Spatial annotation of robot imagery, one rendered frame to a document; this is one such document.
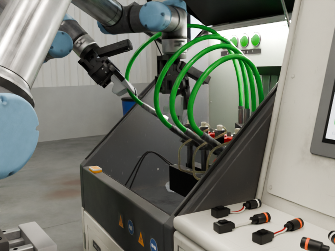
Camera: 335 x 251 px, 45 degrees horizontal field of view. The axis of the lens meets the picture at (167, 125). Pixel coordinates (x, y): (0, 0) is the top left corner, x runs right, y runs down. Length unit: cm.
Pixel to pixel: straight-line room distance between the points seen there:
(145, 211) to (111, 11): 52
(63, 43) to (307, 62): 67
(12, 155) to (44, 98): 717
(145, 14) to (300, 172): 56
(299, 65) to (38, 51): 56
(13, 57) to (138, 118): 95
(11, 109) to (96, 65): 78
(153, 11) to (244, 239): 62
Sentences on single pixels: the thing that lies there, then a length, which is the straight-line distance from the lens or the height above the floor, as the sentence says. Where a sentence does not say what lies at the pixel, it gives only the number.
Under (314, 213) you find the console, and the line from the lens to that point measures 87.
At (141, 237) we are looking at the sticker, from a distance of 104.
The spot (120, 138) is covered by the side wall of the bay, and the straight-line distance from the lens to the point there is 150.
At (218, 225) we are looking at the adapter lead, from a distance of 78.
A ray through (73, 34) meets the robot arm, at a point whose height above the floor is 140.
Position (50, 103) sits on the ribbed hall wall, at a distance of 778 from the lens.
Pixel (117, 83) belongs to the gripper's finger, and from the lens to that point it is 130.
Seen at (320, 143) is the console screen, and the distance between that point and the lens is 86.
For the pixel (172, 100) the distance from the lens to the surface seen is 103.
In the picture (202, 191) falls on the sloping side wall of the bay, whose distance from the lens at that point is 90.
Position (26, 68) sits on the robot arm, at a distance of 63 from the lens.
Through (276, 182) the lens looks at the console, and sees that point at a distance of 94.
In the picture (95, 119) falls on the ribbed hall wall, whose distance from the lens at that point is 812.
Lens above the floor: 129
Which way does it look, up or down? 8 degrees down
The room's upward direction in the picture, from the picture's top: 1 degrees counter-clockwise
